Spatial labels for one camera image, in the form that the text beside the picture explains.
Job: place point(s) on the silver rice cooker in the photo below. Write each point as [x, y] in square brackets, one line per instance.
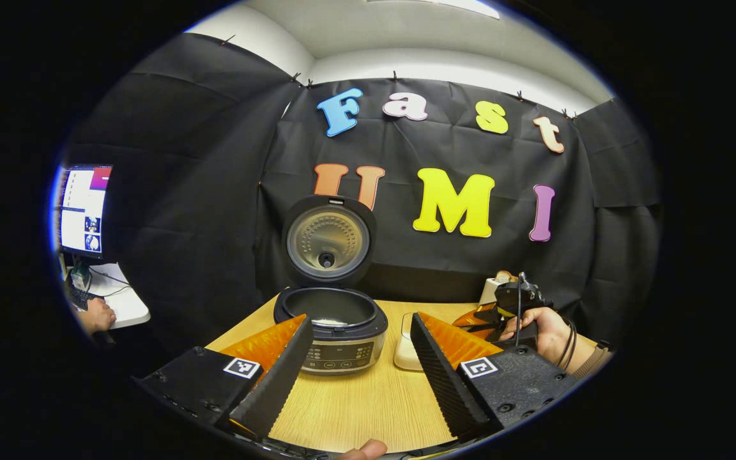
[328, 243]

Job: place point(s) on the clear tray of white rice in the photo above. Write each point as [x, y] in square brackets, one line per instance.
[405, 351]

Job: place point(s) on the small green desk device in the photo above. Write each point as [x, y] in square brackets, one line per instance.
[80, 278]

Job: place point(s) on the white side desk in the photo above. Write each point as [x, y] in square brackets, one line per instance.
[126, 306]

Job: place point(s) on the computer monitor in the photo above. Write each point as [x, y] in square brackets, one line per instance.
[84, 211]

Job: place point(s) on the black backdrop cloth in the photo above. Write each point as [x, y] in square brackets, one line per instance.
[202, 191]

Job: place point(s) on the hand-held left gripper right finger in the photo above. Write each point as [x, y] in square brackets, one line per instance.
[441, 383]

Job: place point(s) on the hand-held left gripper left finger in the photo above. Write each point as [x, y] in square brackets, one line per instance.
[278, 383]

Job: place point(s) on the black keyboard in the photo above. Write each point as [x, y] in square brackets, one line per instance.
[77, 298]

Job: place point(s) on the white toaster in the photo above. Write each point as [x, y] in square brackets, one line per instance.
[489, 292]

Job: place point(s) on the brown toast slice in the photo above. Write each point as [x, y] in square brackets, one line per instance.
[503, 276]

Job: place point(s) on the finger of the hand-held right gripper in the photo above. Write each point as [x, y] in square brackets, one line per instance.
[480, 316]

